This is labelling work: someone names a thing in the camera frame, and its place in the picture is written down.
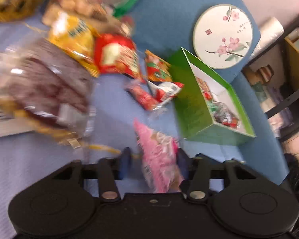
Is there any pink snack packet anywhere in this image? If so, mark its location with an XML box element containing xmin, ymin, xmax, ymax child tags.
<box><xmin>133</xmin><ymin>119</ymin><xmax>185</xmax><ymax>193</ymax></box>

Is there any orange snack packet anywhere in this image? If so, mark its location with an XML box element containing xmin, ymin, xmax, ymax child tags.
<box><xmin>145</xmin><ymin>50</ymin><xmax>173</xmax><ymax>82</ymax></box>

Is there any small yellow snack packet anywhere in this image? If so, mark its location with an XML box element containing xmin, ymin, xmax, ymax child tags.
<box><xmin>47</xmin><ymin>12</ymin><xmax>101</xmax><ymax>77</ymax></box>

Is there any clear plastic roll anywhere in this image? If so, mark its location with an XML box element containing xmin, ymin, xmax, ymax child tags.
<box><xmin>249</xmin><ymin>17</ymin><xmax>284</xmax><ymax>60</ymax></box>

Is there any light blue striped blanket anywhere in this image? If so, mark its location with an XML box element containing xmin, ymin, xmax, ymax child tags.
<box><xmin>0</xmin><ymin>17</ymin><xmax>230</xmax><ymax>239</ymax></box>

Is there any red packet with white label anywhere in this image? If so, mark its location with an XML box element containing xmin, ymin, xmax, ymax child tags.
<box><xmin>126</xmin><ymin>81</ymin><xmax>185</xmax><ymax>111</ymax></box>

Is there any green cardboard box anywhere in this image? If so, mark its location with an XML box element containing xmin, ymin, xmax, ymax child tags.
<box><xmin>168</xmin><ymin>46</ymin><xmax>257</xmax><ymax>146</ymax></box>

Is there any large red snack packet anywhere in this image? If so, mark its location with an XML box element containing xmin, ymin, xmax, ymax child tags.
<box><xmin>93</xmin><ymin>33</ymin><xmax>146</xmax><ymax>82</ymax></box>

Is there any black metal shelf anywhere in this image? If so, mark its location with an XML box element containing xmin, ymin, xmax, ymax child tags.
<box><xmin>242</xmin><ymin>5</ymin><xmax>299</xmax><ymax>239</ymax></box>

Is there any green candy packet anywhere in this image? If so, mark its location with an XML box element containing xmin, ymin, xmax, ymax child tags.
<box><xmin>206</xmin><ymin>101</ymin><xmax>222</xmax><ymax>112</ymax></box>

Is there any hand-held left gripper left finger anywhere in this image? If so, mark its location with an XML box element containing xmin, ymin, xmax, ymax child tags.
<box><xmin>51</xmin><ymin>147</ymin><xmax>132</xmax><ymax>203</ymax></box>

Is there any clear packet with brown label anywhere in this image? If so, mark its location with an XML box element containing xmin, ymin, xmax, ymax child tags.
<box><xmin>0</xmin><ymin>38</ymin><xmax>95</xmax><ymax>145</ymax></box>

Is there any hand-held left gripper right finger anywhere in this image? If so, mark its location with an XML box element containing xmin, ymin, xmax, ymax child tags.
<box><xmin>177</xmin><ymin>148</ymin><xmax>258</xmax><ymax>203</ymax></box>

